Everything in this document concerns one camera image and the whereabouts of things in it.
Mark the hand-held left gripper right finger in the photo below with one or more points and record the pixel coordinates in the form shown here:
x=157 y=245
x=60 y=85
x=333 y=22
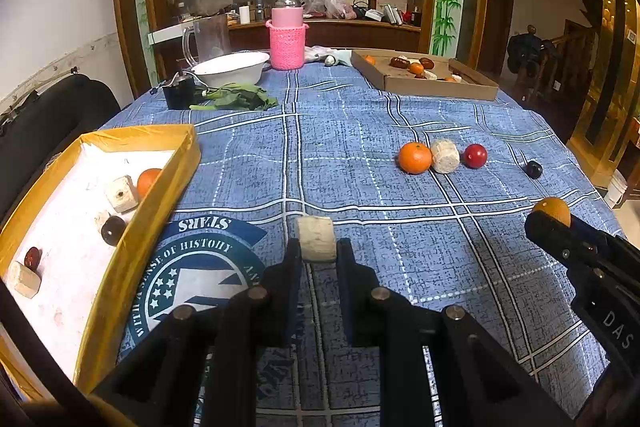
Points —
x=346 y=277

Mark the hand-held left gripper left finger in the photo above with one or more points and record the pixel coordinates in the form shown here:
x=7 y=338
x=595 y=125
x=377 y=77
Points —
x=295 y=267

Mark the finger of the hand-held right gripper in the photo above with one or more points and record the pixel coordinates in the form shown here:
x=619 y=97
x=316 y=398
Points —
x=595 y=229
x=550 y=234

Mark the yellowish orange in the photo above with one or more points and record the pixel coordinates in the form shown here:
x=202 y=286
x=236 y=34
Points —
x=552 y=208

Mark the small corn cob piece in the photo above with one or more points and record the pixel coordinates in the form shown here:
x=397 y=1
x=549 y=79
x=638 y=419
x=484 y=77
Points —
x=316 y=242
x=101 y=219

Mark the dark purple plum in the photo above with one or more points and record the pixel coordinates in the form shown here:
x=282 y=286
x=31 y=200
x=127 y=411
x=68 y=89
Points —
x=533 y=169

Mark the small red apple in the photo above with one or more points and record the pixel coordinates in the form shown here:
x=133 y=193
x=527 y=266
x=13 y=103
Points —
x=475 y=155

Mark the round ribbed corn cob piece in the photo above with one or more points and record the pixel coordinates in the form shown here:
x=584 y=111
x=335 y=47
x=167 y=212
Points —
x=445 y=156

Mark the dark brown passion fruit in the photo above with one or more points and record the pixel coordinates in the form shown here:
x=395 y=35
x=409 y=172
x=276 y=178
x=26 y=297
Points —
x=113 y=230

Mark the corn cob piece with hole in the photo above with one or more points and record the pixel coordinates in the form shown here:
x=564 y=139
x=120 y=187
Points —
x=121 y=193

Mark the yellow-edged white tray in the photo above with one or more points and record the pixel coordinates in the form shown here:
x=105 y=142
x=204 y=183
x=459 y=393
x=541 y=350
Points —
x=75 y=257

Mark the red date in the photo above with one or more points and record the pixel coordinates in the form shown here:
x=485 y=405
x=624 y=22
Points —
x=32 y=257

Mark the large corn cob piece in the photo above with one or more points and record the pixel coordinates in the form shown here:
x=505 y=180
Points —
x=25 y=279

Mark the white bucket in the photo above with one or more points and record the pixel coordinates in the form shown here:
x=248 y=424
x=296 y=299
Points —
x=616 y=189

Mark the wooden stair railing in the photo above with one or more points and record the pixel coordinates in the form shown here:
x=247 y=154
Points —
x=570 y=62

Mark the golden pillar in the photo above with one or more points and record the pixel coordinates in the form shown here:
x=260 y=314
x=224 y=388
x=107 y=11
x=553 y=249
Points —
x=615 y=57

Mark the green cloth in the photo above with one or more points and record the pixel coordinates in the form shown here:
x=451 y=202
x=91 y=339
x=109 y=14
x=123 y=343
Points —
x=235 y=99

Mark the dark jacket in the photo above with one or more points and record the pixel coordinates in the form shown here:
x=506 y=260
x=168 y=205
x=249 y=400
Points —
x=527 y=54

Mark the tiny corn cob piece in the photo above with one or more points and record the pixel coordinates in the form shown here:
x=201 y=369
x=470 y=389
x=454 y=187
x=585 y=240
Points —
x=457 y=77
x=431 y=76

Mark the cardboard box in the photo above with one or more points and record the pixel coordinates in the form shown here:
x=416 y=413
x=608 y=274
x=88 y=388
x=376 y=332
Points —
x=400 y=84

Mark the small black device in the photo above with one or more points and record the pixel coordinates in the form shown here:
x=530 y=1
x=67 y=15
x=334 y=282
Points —
x=180 y=93

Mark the white bowl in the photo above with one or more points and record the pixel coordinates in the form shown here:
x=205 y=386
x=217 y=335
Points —
x=232 y=67

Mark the brown date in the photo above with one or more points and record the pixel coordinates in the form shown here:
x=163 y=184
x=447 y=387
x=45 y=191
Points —
x=426 y=63
x=400 y=62

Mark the wooden door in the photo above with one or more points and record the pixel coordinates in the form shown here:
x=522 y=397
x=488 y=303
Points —
x=500 y=27

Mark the white gloves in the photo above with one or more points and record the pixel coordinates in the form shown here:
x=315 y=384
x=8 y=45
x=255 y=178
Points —
x=327 y=55

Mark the pink knitted bottle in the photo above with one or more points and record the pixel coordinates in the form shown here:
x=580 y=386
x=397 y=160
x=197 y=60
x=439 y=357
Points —
x=287 y=37

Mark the wooden cabinet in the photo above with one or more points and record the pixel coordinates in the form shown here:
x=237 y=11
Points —
x=360 y=37

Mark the clear glass pitcher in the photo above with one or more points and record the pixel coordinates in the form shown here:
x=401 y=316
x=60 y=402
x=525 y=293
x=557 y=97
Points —
x=210 y=39

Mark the white cup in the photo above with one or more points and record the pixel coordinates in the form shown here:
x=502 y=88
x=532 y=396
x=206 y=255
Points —
x=244 y=14

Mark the metal flask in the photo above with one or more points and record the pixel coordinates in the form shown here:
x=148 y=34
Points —
x=259 y=11

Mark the flat white box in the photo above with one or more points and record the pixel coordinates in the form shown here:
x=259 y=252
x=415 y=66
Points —
x=165 y=34

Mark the black sofa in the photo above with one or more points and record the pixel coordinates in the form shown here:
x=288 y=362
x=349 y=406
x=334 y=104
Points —
x=50 y=127

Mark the curved wooden stick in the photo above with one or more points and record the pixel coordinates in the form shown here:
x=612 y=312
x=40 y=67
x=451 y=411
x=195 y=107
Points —
x=35 y=94

